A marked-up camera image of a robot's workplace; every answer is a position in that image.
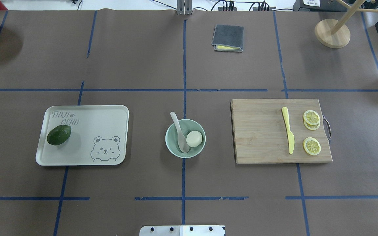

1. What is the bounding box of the white plastic spoon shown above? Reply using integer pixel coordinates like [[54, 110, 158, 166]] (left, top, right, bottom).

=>
[[170, 111, 190, 153]]

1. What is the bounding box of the green ceramic bowl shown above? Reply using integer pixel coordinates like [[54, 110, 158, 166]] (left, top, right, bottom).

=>
[[165, 119, 206, 158]]

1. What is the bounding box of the bamboo cutting board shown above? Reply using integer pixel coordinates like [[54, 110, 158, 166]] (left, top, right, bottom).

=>
[[231, 99, 333, 164]]

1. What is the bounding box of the yellow sponge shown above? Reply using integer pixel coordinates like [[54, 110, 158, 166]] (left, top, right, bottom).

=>
[[214, 45, 243, 52]]

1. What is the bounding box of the white bear tray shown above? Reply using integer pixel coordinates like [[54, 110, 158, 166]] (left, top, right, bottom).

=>
[[35, 105, 129, 166]]

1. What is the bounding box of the grey folded cloth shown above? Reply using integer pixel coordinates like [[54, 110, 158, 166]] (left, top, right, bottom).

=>
[[212, 24, 244, 49]]

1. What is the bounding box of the yellow plastic knife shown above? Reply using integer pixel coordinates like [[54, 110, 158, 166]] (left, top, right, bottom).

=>
[[282, 107, 295, 154]]

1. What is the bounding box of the lemon slice lower bottom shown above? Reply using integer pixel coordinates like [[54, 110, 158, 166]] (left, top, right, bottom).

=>
[[303, 121, 321, 130]]

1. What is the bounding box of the lemon slice upper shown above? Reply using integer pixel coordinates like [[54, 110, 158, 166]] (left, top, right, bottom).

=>
[[303, 137, 321, 156]]

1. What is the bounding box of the wooden stand with round base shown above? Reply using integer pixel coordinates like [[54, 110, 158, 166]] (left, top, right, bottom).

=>
[[314, 0, 378, 49]]

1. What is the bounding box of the aluminium frame post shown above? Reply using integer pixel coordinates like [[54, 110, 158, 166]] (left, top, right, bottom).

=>
[[177, 0, 193, 15]]

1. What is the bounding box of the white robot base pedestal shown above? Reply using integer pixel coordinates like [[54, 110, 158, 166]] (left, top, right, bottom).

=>
[[139, 225, 226, 236]]

